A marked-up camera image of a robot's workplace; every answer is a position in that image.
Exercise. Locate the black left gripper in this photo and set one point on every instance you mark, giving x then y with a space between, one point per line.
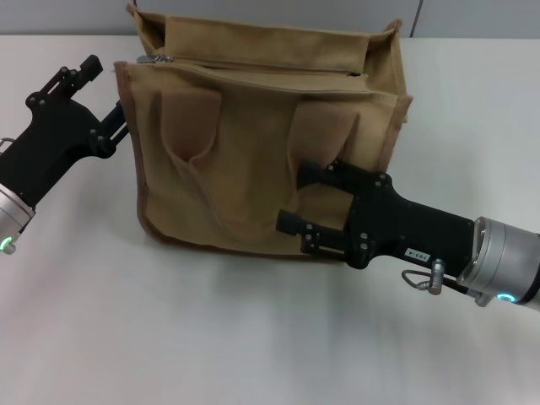
50 139

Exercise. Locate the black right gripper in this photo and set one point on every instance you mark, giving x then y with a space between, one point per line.
405 228

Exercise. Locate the silver metal zipper pull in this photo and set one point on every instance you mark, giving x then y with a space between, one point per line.
154 59

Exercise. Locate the khaki canvas food bag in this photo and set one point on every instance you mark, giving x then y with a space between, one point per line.
236 147

